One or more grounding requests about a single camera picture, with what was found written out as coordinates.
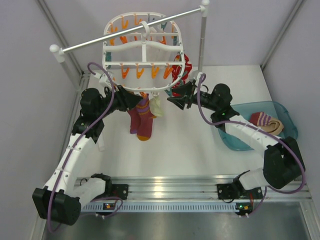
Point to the aluminium rail base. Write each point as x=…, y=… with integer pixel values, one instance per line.
x=189, y=194

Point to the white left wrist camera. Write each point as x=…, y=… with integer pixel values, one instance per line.
x=103, y=79

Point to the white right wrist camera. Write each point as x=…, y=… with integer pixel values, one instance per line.
x=195, y=75

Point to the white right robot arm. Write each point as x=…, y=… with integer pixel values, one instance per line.
x=282, y=160

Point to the teal plastic basin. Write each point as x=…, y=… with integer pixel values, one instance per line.
x=270, y=108

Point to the striped pink purple sock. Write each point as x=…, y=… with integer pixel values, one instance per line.
x=267, y=123

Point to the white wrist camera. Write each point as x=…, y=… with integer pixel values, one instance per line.
x=195, y=75
x=103, y=79

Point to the cream sock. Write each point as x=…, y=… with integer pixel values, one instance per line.
x=155, y=107

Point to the white metal drying rack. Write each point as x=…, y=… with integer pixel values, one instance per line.
x=84, y=20

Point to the maroon sock pair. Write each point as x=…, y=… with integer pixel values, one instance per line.
x=141, y=119

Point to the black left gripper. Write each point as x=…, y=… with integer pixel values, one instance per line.
x=126, y=99

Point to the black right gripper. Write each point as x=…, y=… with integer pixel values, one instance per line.
x=188, y=92

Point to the red patterned sock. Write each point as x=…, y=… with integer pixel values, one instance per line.
x=177, y=69

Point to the white round clip hanger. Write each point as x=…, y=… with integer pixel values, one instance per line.
x=143, y=59

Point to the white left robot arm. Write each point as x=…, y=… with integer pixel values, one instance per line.
x=59, y=200

